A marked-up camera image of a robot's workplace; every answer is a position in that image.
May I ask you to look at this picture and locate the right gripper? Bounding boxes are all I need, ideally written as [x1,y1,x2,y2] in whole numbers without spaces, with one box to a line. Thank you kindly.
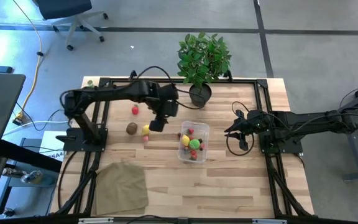
[224,110,273,152]

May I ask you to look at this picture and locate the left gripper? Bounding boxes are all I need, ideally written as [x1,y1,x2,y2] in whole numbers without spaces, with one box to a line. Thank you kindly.
[149,84,180,133]

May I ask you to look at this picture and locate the clear plastic tub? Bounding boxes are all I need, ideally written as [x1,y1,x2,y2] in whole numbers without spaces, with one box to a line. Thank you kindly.
[177,120,210,164]

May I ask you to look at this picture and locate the artificial plant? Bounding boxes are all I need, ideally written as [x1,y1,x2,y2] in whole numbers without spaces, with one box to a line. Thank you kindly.
[177,30,232,108]

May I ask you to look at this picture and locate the olive cloth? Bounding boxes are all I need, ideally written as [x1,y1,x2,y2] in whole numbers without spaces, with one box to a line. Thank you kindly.
[94,161,149,216]

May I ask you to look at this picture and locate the white labelled box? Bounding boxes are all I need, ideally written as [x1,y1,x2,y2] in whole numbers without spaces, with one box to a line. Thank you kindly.
[38,130,71,162]

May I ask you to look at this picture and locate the dark metal table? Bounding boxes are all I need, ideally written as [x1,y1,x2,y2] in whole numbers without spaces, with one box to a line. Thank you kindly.
[323,77,358,181]

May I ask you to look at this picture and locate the office chair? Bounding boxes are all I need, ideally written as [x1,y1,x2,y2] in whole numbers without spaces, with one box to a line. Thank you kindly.
[37,0,109,52]

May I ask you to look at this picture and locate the clear bottle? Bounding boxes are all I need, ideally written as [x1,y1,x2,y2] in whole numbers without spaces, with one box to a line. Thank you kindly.
[20,170,43,184]
[1,167,22,178]

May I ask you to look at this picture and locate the black crossbar with silver brackets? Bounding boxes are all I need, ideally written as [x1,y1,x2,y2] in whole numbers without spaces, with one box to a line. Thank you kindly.
[0,213,358,224]

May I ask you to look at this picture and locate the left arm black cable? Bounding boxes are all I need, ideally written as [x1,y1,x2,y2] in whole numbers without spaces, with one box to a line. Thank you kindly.
[135,65,206,110]

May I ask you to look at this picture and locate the black aluminium frame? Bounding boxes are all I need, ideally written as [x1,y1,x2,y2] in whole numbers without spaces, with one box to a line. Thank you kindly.
[53,77,316,218]

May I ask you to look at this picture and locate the black floor cable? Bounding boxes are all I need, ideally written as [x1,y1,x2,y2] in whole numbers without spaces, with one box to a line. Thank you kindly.
[12,101,73,131]

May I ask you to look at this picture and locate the yellow floor cable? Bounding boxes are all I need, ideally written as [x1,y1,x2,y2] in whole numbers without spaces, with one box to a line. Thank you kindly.
[12,0,43,121]

